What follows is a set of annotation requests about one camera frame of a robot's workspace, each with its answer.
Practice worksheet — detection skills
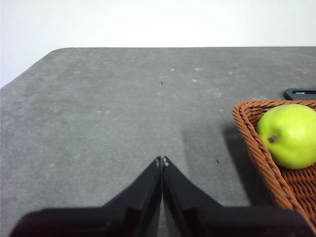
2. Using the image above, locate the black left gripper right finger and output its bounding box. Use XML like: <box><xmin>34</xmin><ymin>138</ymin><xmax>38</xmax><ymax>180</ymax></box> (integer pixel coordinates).
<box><xmin>161</xmin><ymin>156</ymin><xmax>316</xmax><ymax>237</ymax></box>

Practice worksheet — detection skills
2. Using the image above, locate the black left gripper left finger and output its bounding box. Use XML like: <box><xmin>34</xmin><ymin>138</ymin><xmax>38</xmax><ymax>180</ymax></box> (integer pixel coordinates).
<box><xmin>9</xmin><ymin>156</ymin><xmax>163</xmax><ymax>237</ymax></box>

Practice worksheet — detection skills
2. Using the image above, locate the brown wicker basket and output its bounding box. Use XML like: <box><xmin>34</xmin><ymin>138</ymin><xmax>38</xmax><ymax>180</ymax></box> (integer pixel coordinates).
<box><xmin>233</xmin><ymin>99</ymin><xmax>316</xmax><ymax>219</ymax></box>

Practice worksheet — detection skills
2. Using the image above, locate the green apple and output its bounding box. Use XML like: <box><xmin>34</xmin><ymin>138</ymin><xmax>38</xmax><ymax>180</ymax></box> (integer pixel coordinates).
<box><xmin>256</xmin><ymin>103</ymin><xmax>316</xmax><ymax>170</ymax></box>

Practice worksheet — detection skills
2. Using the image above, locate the black flat tray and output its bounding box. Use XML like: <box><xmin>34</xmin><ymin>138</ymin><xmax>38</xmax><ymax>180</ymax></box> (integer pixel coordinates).
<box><xmin>283</xmin><ymin>88</ymin><xmax>316</xmax><ymax>101</ymax></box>

